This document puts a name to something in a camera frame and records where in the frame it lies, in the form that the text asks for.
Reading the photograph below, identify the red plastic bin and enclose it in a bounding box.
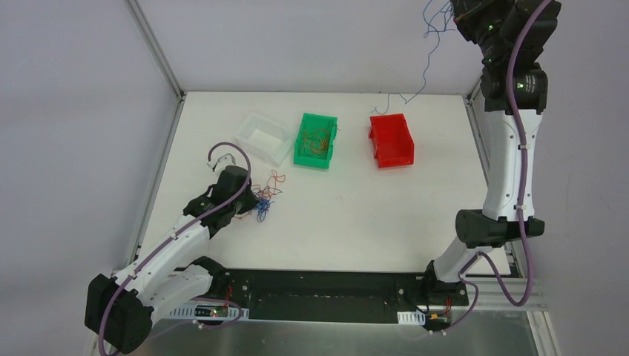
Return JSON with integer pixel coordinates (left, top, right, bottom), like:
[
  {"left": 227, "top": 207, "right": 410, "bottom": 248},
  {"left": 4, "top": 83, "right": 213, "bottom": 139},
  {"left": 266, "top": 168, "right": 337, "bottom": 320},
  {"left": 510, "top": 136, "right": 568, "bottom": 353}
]
[{"left": 369, "top": 113, "right": 415, "bottom": 169}]

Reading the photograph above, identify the clear plastic bin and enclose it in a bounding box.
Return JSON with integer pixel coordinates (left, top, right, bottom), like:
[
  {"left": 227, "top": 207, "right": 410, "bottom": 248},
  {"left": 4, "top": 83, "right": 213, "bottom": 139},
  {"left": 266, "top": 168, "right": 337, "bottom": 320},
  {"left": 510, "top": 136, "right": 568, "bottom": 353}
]
[{"left": 234, "top": 112, "right": 295, "bottom": 168}]

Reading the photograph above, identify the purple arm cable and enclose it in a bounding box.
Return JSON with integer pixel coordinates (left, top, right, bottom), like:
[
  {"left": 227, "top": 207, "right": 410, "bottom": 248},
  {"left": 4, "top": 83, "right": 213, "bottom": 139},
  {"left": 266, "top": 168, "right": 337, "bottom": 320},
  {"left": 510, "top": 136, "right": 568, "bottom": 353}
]
[
  {"left": 427, "top": 0, "right": 554, "bottom": 335},
  {"left": 98, "top": 142, "right": 252, "bottom": 356}
]

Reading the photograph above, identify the aluminium frame post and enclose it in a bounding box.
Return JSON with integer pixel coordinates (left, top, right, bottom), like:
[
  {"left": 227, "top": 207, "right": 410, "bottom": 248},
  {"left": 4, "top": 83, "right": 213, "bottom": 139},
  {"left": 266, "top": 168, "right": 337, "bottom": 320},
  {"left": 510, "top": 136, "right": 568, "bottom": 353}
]
[
  {"left": 467, "top": 0, "right": 536, "bottom": 103},
  {"left": 124, "top": 0, "right": 185, "bottom": 102}
]

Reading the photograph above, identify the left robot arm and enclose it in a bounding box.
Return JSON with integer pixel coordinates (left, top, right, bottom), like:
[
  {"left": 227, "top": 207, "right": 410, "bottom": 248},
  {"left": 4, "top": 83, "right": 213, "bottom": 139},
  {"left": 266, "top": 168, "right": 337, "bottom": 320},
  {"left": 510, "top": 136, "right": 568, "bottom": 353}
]
[{"left": 85, "top": 165, "right": 259, "bottom": 355}]

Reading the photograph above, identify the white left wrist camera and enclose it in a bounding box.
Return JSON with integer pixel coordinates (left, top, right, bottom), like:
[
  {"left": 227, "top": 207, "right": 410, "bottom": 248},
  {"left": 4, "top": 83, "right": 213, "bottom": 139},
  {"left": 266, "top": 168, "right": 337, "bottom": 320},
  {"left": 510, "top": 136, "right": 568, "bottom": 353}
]
[{"left": 206, "top": 153, "right": 236, "bottom": 176}]

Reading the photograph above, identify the green plastic bin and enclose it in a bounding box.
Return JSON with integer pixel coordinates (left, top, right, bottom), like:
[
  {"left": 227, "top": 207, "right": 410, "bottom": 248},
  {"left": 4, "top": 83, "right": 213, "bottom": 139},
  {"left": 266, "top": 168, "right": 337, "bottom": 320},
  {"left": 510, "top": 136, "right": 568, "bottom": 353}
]
[{"left": 293, "top": 113, "right": 338, "bottom": 170}]

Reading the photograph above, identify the left aluminium frame post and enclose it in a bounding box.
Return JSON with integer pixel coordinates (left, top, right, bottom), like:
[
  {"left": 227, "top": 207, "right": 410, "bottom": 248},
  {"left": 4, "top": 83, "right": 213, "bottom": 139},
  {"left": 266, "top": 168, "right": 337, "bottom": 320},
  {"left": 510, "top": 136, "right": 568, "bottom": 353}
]
[{"left": 124, "top": 0, "right": 185, "bottom": 102}]

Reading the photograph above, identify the white cable duct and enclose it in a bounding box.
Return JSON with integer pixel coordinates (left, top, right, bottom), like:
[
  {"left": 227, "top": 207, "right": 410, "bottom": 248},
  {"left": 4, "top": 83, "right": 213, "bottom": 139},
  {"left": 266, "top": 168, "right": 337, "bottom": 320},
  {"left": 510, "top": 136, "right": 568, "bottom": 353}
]
[
  {"left": 397, "top": 311, "right": 426, "bottom": 326},
  {"left": 163, "top": 303, "right": 249, "bottom": 322}
]

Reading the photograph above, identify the right aluminium frame post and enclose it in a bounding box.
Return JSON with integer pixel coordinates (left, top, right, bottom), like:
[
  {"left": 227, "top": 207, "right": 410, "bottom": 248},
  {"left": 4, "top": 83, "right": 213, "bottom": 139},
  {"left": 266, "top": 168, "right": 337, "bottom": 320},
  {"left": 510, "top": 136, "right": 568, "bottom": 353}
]
[{"left": 467, "top": 0, "right": 536, "bottom": 103}]

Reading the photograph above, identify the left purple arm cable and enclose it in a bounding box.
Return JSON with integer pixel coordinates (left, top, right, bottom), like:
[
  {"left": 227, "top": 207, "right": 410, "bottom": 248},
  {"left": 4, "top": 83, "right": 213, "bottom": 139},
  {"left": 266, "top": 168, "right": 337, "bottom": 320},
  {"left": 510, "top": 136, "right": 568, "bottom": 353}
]
[{"left": 98, "top": 142, "right": 252, "bottom": 356}]

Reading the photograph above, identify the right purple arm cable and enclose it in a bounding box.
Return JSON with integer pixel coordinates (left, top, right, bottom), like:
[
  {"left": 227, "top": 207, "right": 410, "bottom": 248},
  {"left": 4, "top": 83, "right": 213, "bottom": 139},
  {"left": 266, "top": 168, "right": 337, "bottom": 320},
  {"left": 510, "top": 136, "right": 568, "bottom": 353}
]
[{"left": 427, "top": 0, "right": 554, "bottom": 335}]

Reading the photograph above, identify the right white cable duct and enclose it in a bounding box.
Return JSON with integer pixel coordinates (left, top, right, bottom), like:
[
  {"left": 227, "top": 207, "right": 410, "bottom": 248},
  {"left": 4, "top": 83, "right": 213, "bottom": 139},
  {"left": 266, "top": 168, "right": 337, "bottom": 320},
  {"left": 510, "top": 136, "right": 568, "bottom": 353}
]
[{"left": 397, "top": 311, "right": 426, "bottom": 326}]

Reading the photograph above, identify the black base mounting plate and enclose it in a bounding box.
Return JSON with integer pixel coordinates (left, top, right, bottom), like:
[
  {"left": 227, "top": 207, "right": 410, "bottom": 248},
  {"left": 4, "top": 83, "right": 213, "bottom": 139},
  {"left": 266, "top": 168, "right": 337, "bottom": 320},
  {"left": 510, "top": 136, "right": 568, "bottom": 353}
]
[{"left": 203, "top": 269, "right": 469, "bottom": 323}]

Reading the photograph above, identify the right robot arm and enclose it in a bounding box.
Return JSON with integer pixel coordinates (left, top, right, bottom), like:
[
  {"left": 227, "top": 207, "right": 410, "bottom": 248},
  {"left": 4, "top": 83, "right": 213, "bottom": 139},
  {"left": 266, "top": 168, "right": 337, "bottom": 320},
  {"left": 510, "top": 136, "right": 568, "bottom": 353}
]
[{"left": 420, "top": 1, "right": 562, "bottom": 304}]

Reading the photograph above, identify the left white cable duct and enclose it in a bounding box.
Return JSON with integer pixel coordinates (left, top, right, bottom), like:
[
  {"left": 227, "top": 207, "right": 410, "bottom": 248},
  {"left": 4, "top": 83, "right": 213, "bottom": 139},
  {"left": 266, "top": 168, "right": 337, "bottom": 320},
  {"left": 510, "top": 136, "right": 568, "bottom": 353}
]
[{"left": 163, "top": 303, "right": 249, "bottom": 322}]

